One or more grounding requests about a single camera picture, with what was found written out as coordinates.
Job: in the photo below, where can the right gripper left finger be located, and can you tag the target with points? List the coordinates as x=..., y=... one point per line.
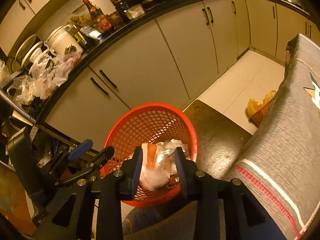
x=70, y=213

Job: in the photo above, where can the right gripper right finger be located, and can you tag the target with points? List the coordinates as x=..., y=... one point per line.
x=228, y=202

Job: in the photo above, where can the white printed plastic bag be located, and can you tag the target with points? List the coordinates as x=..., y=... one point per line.
x=158, y=164

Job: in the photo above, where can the red mesh trash basket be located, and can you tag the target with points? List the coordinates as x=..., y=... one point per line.
x=158, y=129

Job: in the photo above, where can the grey patterned tablecloth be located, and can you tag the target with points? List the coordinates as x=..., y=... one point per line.
x=280, y=163

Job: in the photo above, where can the crumpled plastic bags on counter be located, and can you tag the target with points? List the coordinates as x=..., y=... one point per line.
x=45, y=75

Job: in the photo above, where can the white electric kettle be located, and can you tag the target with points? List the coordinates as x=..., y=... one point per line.
x=62, y=42

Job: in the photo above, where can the red label sauce bottle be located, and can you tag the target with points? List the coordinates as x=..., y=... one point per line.
x=98, y=17

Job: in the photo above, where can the dark soy sauce bottle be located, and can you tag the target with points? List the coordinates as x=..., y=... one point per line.
x=121, y=7

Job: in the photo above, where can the upper wall cabinet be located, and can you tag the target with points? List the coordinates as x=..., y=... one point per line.
x=21, y=13

